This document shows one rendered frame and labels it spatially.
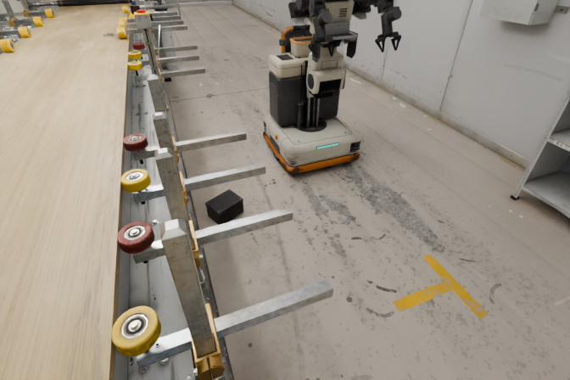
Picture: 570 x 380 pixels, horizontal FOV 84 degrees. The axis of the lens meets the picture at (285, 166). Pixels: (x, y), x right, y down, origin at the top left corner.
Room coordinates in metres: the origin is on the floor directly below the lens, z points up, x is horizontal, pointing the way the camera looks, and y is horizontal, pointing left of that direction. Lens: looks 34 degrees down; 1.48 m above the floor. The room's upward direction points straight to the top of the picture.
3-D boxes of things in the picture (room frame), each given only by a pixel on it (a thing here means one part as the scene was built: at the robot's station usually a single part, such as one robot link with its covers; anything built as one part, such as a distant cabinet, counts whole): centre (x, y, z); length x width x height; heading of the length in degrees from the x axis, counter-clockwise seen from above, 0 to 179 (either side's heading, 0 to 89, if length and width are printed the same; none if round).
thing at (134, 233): (0.55, 0.37, 0.85); 0.08 x 0.08 x 0.11
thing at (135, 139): (1.01, 0.55, 0.85); 0.08 x 0.08 x 0.11
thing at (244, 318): (0.39, 0.09, 0.80); 0.43 x 0.03 x 0.04; 111
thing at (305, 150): (2.37, -0.20, 0.16); 0.67 x 0.64 x 0.25; 21
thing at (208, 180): (0.85, 0.28, 0.83); 0.43 x 0.03 x 0.04; 111
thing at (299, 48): (2.47, -0.16, 0.87); 0.23 x 0.15 x 0.11; 111
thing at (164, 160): (0.55, 0.25, 0.90); 0.04 x 0.04 x 0.48; 21
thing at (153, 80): (1.02, 0.43, 0.90); 0.04 x 0.04 x 0.48; 21
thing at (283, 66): (2.45, -0.17, 0.59); 0.55 x 0.34 x 0.83; 111
